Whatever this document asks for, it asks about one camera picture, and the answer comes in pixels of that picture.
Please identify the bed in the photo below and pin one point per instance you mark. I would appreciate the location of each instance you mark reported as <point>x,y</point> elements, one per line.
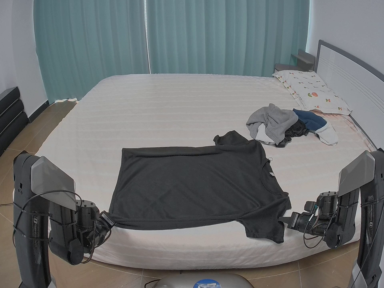
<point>180,106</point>

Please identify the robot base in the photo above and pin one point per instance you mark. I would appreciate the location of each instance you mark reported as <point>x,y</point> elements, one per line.
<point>180,282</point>

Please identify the black chest of drawers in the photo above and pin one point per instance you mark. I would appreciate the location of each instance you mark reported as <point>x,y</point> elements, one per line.
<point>12,115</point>

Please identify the blue-green curtain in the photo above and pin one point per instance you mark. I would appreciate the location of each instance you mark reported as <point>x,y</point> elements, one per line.
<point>228,25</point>
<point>90,34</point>

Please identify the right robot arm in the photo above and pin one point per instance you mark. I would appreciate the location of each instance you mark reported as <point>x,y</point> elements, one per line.
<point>372,220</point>

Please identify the black T-shirt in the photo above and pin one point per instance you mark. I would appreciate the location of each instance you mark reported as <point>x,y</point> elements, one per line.
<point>186,184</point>

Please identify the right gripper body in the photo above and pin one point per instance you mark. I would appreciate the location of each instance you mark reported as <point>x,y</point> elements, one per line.
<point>309,225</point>

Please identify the white printed pillow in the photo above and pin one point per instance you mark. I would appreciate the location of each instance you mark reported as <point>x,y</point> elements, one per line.
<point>315,91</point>

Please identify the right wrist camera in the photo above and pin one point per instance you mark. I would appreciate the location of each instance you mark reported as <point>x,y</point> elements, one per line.
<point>309,206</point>

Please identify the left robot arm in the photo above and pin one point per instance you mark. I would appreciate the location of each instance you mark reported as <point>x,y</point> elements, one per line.
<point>33,235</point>

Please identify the grey bedside table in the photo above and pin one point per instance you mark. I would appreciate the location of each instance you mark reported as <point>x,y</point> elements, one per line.
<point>301,59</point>

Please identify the pile of clothes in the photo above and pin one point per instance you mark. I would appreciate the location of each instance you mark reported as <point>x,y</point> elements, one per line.
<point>276,121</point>

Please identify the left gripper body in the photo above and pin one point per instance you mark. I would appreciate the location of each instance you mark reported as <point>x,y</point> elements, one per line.
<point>99,235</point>

